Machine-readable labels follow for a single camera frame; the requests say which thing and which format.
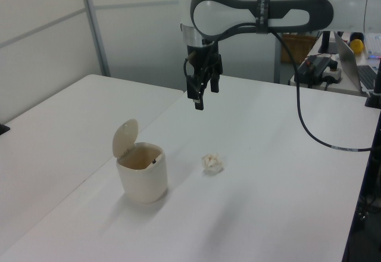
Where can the black monitor stand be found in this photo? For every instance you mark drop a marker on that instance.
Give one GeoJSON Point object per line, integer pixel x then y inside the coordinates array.
{"type": "Point", "coordinates": [326, 43]}

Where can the black table frame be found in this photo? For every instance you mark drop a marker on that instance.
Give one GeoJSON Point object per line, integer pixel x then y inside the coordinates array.
{"type": "Point", "coordinates": [364, 208]}

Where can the small white lidded bin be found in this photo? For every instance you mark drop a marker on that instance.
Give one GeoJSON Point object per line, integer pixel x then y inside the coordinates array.
{"type": "Point", "coordinates": [143, 181]}

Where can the grey partition post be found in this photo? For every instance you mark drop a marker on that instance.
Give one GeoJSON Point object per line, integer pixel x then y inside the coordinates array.
{"type": "Point", "coordinates": [95, 26]}

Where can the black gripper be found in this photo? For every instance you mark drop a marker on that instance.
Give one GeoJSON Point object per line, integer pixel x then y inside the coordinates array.
{"type": "Point", "coordinates": [202, 58]}

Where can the brown cardboard box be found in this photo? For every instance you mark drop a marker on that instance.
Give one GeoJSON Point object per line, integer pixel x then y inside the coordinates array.
{"type": "Point", "coordinates": [294, 49]}

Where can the grey emergency stop button box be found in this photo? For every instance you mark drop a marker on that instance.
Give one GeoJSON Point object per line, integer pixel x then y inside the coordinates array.
{"type": "Point", "coordinates": [333, 73]}

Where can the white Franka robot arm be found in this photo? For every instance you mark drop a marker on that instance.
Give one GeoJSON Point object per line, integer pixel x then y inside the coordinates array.
{"type": "Point", "coordinates": [342, 3]}

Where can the black mounting pole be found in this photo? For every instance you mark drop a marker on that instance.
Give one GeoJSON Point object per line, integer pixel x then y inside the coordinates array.
{"type": "Point", "coordinates": [376, 89]}

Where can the silver laptop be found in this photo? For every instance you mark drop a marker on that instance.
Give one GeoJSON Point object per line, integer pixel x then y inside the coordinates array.
{"type": "Point", "coordinates": [348, 62]}

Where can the white paper ball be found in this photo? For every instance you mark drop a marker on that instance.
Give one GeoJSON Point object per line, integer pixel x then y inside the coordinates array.
{"type": "Point", "coordinates": [212, 163]}

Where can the black power supply box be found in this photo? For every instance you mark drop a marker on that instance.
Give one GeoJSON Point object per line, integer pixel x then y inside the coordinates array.
{"type": "Point", "coordinates": [315, 65]}

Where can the yellow round object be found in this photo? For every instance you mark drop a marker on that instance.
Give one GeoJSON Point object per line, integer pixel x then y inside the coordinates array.
{"type": "Point", "coordinates": [356, 47]}

